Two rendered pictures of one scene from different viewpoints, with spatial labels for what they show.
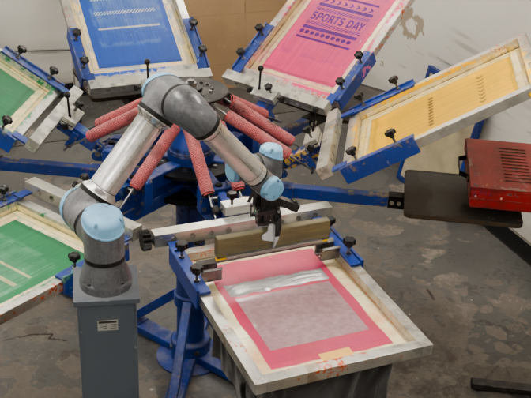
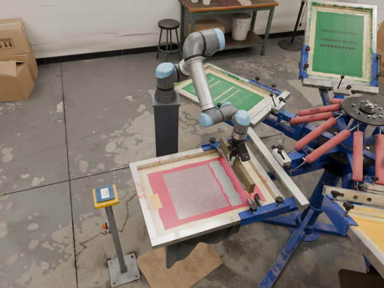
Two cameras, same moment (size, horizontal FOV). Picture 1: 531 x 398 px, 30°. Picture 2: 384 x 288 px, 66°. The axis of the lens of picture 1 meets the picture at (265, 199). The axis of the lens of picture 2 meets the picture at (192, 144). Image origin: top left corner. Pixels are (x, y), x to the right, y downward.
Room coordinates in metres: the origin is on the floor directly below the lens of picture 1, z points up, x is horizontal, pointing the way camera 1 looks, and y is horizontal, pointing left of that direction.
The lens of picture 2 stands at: (2.65, -1.24, 2.33)
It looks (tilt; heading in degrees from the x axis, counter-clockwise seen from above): 42 degrees down; 91
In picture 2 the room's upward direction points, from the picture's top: 4 degrees clockwise
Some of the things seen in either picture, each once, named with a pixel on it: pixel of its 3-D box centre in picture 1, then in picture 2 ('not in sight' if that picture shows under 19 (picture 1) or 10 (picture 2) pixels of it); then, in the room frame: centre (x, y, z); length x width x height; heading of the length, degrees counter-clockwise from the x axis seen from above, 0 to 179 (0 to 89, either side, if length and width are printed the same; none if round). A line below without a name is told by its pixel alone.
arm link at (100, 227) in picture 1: (102, 231); (166, 75); (2.42, 0.46, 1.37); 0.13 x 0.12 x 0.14; 33
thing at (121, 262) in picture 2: not in sight; (115, 238); (2.15, -0.22, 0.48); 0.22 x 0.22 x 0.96; 23
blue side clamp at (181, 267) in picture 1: (189, 275); (222, 146); (2.83, 0.25, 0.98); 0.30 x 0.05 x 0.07; 23
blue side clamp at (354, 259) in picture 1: (337, 249); (263, 211); (3.05, -0.26, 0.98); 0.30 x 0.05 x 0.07; 23
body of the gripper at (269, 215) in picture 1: (266, 205); (236, 143); (2.88, -0.01, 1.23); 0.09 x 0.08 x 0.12; 113
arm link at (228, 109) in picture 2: (246, 170); (228, 112); (2.81, 0.06, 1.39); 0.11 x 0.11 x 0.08; 33
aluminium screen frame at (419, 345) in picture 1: (293, 299); (204, 185); (2.72, -0.10, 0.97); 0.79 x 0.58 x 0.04; 23
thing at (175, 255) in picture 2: not in sight; (206, 238); (2.75, -0.32, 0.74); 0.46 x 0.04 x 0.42; 23
